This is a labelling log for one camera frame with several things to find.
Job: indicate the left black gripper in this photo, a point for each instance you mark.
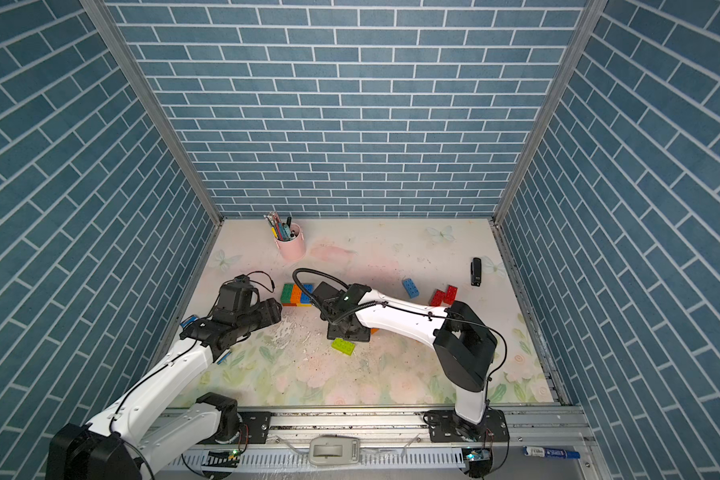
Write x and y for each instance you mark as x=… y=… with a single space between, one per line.
x=270 y=311

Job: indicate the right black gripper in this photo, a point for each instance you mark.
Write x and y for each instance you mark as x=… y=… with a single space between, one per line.
x=333 y=331

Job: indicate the lime green lego brick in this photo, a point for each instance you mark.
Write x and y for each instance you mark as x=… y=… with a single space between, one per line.
x=344 y=346

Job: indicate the orange lego brick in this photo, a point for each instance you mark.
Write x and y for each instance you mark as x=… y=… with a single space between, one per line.
x=297 y=296

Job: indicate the dark green lego brick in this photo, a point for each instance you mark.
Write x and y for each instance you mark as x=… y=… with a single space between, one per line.
x=287 y=295

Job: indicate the red lego brick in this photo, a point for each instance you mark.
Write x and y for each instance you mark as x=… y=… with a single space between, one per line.
x=450 y=295
x=437 y=298

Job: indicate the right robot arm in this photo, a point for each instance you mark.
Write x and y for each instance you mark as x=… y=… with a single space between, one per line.
x=464 y=345

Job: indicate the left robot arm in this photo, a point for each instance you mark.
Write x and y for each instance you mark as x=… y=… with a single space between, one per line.
x=120 y=442

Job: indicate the light blue lego brick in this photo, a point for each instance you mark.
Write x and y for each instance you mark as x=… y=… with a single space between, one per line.
x=410 y=288

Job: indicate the blue white card box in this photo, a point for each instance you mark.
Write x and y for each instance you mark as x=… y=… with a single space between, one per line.
x=189 y=320

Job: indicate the pink pen cup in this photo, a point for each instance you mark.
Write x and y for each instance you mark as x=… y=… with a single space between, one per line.
x=293 y=248

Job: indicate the black small box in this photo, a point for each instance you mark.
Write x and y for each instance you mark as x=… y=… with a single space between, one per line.
x=476 y=272

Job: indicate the grey handheld device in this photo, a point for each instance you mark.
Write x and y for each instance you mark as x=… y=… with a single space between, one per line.
x=328 y=451

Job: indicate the blue marker pen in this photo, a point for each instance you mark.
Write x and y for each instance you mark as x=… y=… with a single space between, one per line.
x=545 y=452

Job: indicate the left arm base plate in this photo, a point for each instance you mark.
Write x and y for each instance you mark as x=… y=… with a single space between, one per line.
x=247 y=427

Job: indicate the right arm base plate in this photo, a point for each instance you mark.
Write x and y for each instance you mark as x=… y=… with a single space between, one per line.
x=445 y=426

